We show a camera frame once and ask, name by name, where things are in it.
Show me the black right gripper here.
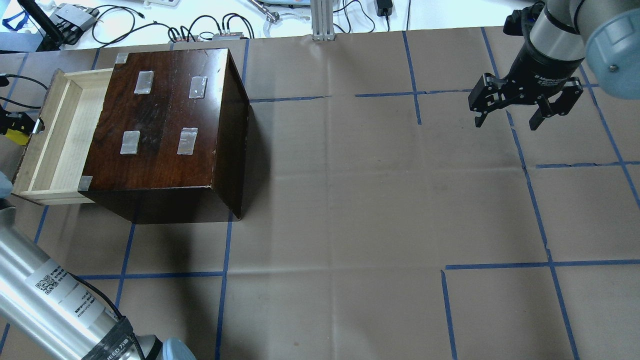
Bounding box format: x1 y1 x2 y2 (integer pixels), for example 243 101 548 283
468 47 583 132

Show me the light wooden drawer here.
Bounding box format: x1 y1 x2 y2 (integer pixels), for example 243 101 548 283
12 68 113 205

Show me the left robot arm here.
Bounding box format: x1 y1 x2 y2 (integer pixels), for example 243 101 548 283
0 174 195 360

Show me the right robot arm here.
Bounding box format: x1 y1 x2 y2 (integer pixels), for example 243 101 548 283
468 0 640 130

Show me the dark wooden drawer cabinet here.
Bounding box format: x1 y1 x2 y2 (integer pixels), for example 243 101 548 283
78 48 250 224

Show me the yellow block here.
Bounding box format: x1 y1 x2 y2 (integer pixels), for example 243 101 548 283
0 111 36 146

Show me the black power adapter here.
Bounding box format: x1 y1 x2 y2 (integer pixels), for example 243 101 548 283
375 0 394 18

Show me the grey usb hub box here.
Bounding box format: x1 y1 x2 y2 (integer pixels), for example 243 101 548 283
52 3 99 31

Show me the aluminium frame post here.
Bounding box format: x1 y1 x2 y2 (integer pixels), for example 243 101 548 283
310 0 335 41

